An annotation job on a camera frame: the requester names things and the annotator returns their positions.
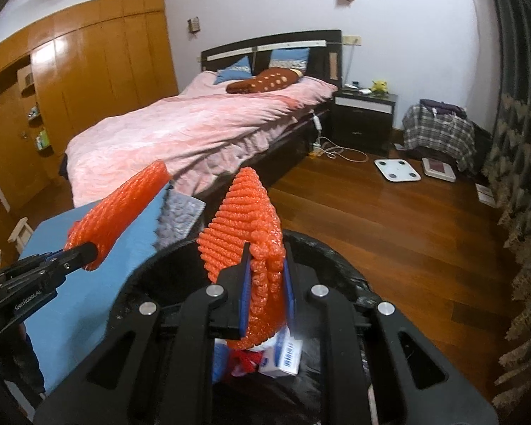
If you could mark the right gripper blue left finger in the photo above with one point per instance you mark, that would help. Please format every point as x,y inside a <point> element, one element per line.
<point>245,289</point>

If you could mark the black white nightstand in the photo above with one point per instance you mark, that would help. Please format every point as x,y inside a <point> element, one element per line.
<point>363,121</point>

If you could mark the left wall lamp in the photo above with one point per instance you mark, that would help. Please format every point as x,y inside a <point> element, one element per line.
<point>194,25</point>

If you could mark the dark patterned curtain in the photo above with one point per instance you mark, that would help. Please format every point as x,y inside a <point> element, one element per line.
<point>508,169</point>

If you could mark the right blue pillow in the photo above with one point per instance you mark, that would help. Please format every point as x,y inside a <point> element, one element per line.
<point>290,58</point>

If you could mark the white wooden stool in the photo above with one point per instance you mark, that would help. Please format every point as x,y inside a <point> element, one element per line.
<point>20,235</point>

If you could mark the grey cloth rag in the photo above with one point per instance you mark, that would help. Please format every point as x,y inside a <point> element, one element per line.
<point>181,217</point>

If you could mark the blue pillow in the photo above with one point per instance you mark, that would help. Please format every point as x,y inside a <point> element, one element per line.
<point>238,71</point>
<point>290,58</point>

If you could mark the left blue pillow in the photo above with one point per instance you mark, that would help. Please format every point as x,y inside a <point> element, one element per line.
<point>238,71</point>

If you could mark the pink quilt bed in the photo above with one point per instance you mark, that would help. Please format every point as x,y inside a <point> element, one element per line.
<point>201,134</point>

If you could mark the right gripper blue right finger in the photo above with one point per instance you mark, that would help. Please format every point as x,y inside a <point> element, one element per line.
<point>289,292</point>

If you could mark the orange foam net sleeve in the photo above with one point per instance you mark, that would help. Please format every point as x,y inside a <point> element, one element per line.
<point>247,217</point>

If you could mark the white bathroom scale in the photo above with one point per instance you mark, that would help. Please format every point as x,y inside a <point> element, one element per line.
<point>396,170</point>

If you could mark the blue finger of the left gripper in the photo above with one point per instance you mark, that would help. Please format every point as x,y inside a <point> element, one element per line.
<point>77,258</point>
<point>50,257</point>

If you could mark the yellow plush toy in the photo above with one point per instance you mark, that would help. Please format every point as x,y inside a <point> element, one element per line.
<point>379,88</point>

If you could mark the red fabric bow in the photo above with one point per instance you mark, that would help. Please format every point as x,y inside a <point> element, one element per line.
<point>243,362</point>

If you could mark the brown dotted pillow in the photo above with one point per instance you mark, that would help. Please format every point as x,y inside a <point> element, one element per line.
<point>271,79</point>

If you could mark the wooden wardrobe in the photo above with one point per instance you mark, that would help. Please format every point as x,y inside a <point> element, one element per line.
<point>65,72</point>

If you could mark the plaid clothes pile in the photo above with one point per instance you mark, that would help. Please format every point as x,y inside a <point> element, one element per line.
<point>446,133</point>

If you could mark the white blue alcohol pad box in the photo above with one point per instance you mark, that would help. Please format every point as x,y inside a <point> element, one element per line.
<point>281,354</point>

